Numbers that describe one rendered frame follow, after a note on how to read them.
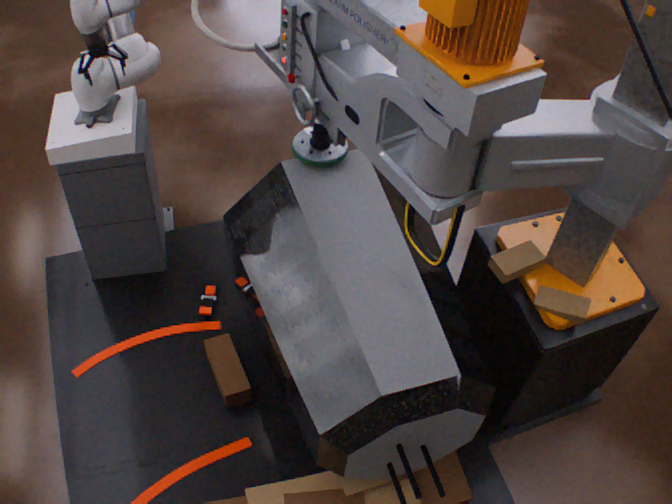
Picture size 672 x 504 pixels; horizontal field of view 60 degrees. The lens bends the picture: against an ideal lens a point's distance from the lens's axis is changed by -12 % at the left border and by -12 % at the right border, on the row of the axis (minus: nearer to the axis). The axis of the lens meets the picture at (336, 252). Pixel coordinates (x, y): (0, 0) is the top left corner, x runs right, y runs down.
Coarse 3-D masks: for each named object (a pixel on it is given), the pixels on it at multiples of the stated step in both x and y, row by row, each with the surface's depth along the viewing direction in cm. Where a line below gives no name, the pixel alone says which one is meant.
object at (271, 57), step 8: (256, 48) 256; (272, 48) 261; (264, 56) 252; (272, 56) 257; (272, 64) 248; (280, 72) 245; (320, 112) 228; (320, 120) 231; (328, 120) 226; (328, 128) 228; (328, 136) 222; (344, 136) 221; (344, 144) 224
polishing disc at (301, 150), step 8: (312, 128) 258; (296, 136) 254; (304, 136) 254; (296, 144) 251; (304, 144) 251; (312, 144) 250; (328, 144) 251; (296, 152) 249; (304, 152) 248; (320, 152) 249; (336, 152) 249; (344, 152) 250; (304, 160) 247; (312, 160) 246; (320, 160) 246; (328, 160) 246; (336, 160) 248
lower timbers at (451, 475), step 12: (456, 456) 255; (444, 468) 252; (456, 468) 252; (420, 480) 248; (432, 480) 248; (444, 480) 248; (456, 480) 248; (420, 492) 244; (432, 492) 244; (456, 492) 245; (468, 492) 245
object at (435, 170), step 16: (416, 144) 179; (432, 144) 171; (480, 144) 172; (416, 160) 181; (432, 160) 175; (448, 160) 173; (464, 160) 173; (416, 176) 184; (432, 176) 179; (448, 176) 177; (464, 176) 178; (432, 192) 183; (448, 192) 182; (464, 192) 184
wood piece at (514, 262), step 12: (504, 252) 232; (516, 252) 232; (528, 252) 232; (540, 252) 233; (492, 264) 230; (504, 264) 228; (516, 264) 228; (528, 264) 229; (540, 264) 233; (504, 276) 225; (516, 276) 229
